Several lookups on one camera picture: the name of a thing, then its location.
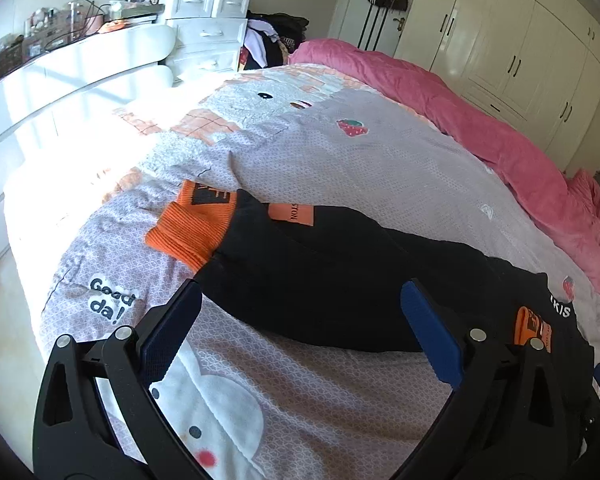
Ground black pants with orange cuffs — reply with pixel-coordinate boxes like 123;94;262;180
146;180;597;386

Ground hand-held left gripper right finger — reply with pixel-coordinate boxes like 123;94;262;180
394;279;580;480

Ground pile of dark clothes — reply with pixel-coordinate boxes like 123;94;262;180
237;10;311;72

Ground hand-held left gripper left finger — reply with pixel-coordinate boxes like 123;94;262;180
32;278;216;480

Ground clutter of desk things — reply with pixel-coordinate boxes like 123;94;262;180
0;0;167;68

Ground cream wardrobe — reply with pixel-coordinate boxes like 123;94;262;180
395;0;600;171

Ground white door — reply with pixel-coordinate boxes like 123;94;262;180
329;0;427;56

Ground lilac printed bedspread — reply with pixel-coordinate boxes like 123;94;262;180
5;62;600;480

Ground pink fleece blanket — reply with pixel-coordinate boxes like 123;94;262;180
287;37;600;306

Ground white drawer cabinet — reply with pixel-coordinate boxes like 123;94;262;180
154;0;253;83

